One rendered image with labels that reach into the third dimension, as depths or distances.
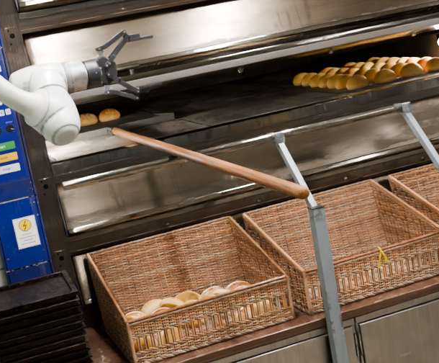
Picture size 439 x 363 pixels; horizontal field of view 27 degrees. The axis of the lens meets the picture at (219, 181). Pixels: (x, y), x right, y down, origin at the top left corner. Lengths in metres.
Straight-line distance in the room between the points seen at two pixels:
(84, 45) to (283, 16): 0.74
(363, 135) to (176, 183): 0.77
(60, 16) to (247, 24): 0.67
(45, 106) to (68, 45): 0.80
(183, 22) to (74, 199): 0.73
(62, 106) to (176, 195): 0.97
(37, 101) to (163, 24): 0.96
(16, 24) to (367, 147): 1.39
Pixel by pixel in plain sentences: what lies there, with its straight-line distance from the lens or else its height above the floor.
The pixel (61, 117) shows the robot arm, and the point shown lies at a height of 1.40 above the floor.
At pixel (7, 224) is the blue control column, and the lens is 3.14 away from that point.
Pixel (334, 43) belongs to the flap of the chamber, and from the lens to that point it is 3.29.
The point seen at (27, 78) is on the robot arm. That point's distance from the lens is 2.52.
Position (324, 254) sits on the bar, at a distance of 2.84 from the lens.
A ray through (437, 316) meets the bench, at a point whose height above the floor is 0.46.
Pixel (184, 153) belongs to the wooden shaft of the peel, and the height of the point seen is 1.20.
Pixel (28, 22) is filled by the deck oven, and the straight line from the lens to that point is 3.13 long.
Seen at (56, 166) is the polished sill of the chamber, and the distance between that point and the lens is 3.16.
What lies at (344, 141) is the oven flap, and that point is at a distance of 3.50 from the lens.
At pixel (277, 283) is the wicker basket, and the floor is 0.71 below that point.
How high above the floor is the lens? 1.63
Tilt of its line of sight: 11 degrees down
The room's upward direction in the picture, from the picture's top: 10 degrees counter-clockwise
